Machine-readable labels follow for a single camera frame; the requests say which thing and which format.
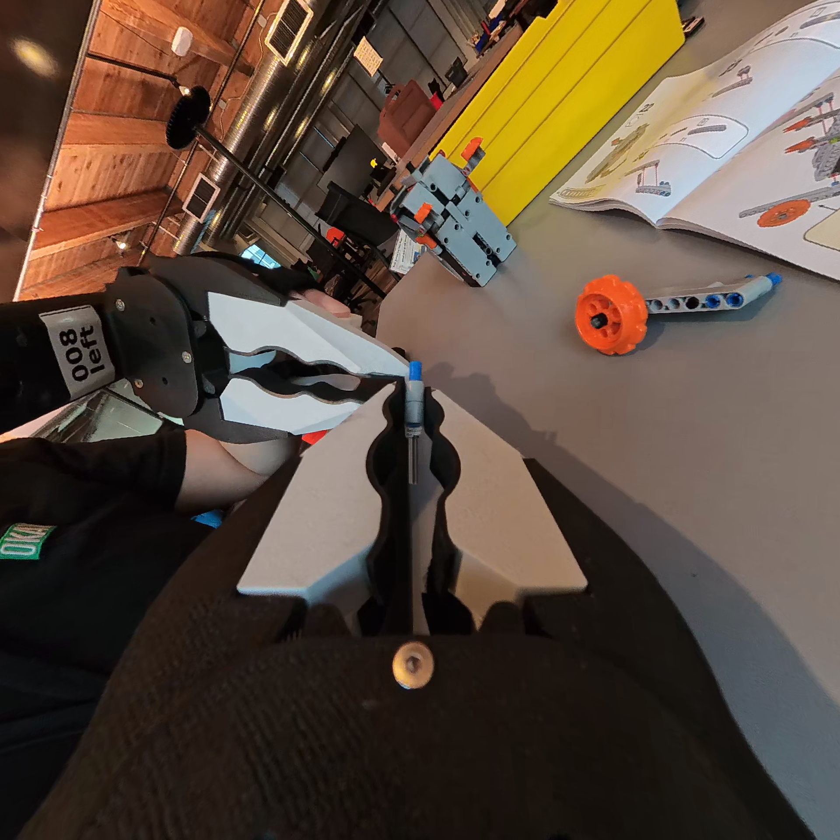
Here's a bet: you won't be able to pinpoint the grey brick robot model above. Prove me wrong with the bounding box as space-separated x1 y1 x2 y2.
390 138 514 288

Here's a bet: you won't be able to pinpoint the open instruction booklet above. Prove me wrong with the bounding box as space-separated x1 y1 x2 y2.
550 0 840 282

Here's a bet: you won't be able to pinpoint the orange wheel beam assembly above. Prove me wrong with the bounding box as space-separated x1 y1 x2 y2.
575 272 783 357

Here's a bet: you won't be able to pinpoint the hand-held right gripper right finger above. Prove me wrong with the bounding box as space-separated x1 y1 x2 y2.
430 388 589 626

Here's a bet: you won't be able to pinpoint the black monitor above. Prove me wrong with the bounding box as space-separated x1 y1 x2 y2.
328 125 395 191

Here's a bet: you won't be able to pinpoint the wooden workbench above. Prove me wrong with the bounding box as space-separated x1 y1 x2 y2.
394 29 526 191

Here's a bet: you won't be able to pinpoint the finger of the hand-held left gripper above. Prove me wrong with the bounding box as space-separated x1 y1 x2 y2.
206 290 412 380
220 367 387 439

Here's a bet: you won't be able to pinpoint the white vent grille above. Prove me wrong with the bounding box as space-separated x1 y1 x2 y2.
180 172 221 221
266 0 312 63

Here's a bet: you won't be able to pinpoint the person's left forearm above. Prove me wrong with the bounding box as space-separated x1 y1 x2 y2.
176 430 304 514

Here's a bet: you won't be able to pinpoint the silver ventilation duct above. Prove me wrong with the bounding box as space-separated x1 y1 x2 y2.
177 0 368 257

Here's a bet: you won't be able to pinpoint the grey angled beam blue pins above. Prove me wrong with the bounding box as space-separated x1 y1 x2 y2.
402 361 429 488

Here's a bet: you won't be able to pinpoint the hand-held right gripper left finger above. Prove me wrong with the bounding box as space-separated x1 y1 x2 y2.
236 382 403 632

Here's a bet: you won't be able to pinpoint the person's left hand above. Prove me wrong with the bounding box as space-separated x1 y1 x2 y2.
289 287 352 319

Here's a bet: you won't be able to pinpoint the black disc pole lamp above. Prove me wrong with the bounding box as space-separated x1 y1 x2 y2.
166 84 389 299

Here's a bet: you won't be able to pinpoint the yellow storage bin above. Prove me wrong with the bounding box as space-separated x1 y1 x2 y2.
430 0 686 227

